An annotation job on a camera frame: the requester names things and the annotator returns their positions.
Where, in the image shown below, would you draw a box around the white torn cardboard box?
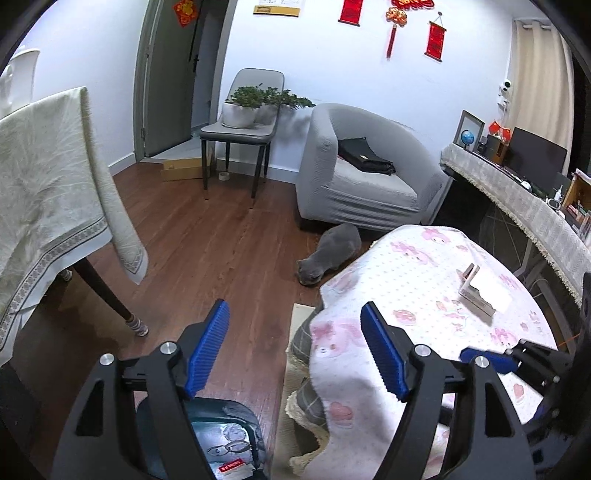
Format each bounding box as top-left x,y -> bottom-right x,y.
458,263 -> 496,324

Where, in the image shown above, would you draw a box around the red white SanDisk package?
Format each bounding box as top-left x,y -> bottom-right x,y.
212,458 -> 257,480

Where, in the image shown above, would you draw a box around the dark trash bin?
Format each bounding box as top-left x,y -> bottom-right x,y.
135,396 -> 271,480

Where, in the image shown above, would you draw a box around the pink patterned tablecloth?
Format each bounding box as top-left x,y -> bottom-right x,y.
304,225 -> 555,479

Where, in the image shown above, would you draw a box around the dark wooden table leg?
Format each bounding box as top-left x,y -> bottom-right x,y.
73,258 -> 149,337

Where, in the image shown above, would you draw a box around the beige lace desk cloth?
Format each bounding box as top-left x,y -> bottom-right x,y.
441,144 -> 590,304

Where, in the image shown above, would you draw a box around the wooden desk shelf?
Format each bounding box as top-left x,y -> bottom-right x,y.
562,169 -> 591,249

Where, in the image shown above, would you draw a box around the grey plaid under cloth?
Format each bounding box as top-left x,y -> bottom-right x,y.
284,303 -> 332,471

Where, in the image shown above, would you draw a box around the grey cat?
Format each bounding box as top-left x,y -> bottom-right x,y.
295,224 -> 362,286

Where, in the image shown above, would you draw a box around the black monitor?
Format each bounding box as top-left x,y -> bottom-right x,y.
504,127 -> 567,193

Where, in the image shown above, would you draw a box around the small blue globe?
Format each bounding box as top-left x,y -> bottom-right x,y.
460,129 -> 475,150

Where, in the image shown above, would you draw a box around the grey armchair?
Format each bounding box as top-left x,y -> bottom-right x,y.
295,103 -> 449,232

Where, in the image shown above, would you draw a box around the framed picture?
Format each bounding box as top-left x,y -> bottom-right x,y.
454,110 -> 485,152

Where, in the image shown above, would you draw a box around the beige dining tablecloth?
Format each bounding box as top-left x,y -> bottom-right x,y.
1,87 -> 148,363

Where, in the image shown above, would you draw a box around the black bag on armchair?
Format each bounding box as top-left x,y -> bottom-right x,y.
338,137 -> 396,175

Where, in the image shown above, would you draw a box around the beige curtain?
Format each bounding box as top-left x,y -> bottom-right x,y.
507,20 -> 574,150

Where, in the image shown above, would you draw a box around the flat cardboard box on floor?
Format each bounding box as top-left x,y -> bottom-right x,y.
160,157 -> 211,182

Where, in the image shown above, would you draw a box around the grey dining chair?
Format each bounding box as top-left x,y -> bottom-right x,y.
199,68 -> 284,205

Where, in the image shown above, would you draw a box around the potted green plant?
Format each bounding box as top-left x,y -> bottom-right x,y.
221,85 -> 315,129

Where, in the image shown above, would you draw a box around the grey green door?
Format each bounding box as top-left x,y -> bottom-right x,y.
133,1 -> 229,162

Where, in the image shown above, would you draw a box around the red door decoration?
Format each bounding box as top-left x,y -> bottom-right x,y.
173,0 -> 198,28

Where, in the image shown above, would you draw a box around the white security camera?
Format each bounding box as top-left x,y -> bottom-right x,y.
498,79 -> 513,104

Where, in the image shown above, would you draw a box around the red hanging wall scrolls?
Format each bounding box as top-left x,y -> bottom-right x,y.
339,0 -> 447,62

